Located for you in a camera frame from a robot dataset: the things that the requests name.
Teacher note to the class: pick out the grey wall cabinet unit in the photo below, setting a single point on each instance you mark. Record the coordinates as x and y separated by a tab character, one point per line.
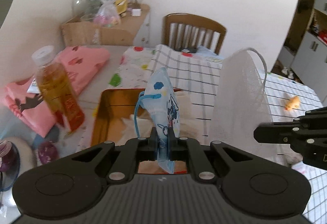
303	56

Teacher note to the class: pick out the red gold metal tin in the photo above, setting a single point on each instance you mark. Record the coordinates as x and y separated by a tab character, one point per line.
115	106

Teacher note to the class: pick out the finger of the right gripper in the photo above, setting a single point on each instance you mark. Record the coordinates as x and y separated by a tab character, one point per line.
308	129

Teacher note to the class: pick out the yellow toy box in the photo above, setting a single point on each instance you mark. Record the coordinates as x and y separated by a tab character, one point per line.
121	6

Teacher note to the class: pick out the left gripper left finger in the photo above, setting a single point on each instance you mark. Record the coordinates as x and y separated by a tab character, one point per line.
128	157

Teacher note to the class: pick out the blue cartoon face mask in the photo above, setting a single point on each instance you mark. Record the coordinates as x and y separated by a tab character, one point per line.
159	100

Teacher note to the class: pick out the brown wooden chair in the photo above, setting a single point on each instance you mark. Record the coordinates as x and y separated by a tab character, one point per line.
183	31

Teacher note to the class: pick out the wooden side cabinet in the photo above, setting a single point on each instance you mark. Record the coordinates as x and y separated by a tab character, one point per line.
132	31

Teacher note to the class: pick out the pink folded cloth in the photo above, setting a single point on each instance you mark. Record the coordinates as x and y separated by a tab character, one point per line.
25	101

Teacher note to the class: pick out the glass bowl vase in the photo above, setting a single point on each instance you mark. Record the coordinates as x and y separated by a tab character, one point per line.
85	7

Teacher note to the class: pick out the plastic bag of candy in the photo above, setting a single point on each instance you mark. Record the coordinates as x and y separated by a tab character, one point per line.
107	14

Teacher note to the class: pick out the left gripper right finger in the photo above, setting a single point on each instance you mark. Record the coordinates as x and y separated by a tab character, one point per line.
191	152

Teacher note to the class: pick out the amber drink bottle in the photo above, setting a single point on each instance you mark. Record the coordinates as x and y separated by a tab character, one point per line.
56	89

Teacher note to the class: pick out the white black grid tablecloth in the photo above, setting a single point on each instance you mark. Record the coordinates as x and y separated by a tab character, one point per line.
198	74

